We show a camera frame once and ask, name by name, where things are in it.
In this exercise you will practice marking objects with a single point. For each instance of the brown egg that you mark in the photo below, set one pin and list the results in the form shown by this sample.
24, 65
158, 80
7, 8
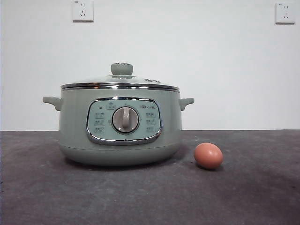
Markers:
208, 155

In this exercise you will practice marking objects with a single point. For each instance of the white wall socket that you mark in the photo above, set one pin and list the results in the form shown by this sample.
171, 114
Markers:
82, 11
285, 13

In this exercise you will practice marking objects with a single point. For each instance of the glass lid with green knob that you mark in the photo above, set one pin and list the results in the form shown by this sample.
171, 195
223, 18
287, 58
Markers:
121, 69

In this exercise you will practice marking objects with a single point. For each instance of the pale green electric cooking pot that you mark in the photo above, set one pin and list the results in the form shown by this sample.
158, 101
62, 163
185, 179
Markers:
75, 122

